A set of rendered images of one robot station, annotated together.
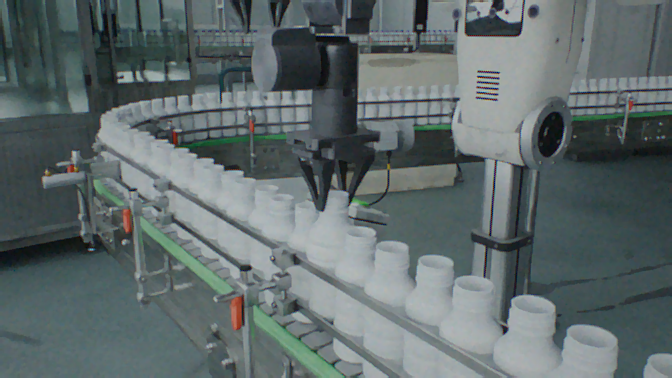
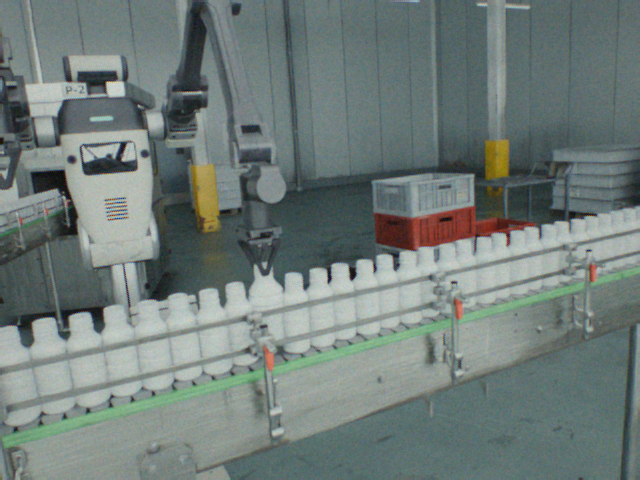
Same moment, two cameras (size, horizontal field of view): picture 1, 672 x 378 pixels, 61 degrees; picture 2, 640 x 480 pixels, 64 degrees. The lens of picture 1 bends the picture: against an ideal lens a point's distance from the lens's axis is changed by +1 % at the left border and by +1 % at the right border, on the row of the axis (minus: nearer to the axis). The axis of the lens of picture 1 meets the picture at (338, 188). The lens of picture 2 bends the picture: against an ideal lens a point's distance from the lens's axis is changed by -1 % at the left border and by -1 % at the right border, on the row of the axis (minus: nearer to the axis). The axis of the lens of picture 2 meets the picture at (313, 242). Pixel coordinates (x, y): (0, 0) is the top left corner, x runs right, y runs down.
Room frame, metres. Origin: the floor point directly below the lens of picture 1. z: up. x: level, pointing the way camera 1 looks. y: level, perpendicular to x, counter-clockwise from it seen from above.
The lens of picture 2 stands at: (0.37, 0.99, 1.45)
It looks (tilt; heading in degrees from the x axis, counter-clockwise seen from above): 12 degrees down; 282
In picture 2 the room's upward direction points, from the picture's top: 4 degrees counter-clockwise
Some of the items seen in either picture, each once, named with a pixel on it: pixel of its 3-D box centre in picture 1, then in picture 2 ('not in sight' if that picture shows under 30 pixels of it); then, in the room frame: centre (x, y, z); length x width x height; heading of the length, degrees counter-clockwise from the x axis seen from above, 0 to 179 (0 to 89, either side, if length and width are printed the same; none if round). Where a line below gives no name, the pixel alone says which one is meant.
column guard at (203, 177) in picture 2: not in sight; (205, 197); (3.82, -7.13, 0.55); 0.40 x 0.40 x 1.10; 37
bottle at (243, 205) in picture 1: (246, 229); (153, 344); (0.87, 0.15, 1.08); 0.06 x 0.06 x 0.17
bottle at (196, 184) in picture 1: (206, 203); (51, 365); (1.01, 0.25, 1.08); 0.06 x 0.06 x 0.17
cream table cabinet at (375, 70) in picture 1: (390, 121); not in sight; (5.13, -0.47, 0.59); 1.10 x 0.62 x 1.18; 109
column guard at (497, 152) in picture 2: not in sight; (496, 167); (-1.27, -10.18, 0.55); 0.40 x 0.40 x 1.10; 37
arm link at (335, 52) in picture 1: (331, 66); (255, 186); (0.68, 0.01, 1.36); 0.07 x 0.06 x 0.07; 126
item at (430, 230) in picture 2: not in sight; (425, 224); (0.32, -2.70, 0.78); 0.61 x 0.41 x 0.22; 43
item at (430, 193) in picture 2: not in sight; (423, 193); (0.32, -2.69, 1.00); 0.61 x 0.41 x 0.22; 44
